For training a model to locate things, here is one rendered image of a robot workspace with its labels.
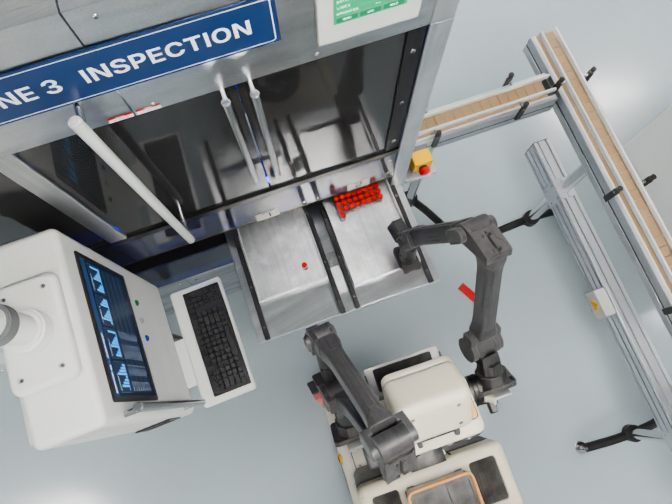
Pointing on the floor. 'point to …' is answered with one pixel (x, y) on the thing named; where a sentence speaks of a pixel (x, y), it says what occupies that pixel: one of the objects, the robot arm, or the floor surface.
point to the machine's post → (423, 83)
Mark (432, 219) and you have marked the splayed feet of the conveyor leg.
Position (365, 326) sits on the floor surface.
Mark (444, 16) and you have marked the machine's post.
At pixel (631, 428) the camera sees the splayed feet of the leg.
